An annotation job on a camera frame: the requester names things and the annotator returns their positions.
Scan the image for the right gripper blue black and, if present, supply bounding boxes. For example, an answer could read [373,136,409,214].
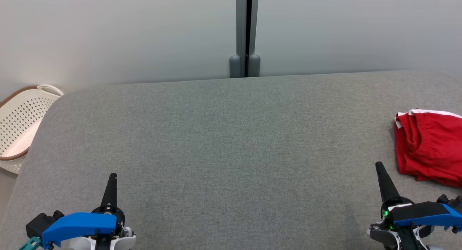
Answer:
[375,161,462,231]

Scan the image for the grey partition post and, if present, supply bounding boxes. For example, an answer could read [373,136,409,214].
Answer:
[229,0,261,78]

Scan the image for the red shorts with white stripe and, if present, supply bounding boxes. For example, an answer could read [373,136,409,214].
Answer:
[394,109,462,189]

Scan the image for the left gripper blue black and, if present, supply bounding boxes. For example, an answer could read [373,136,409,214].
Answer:
[41,172,125,249]

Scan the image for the white perforated laundry basket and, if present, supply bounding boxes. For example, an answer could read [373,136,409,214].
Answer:
[0,84,65,175]

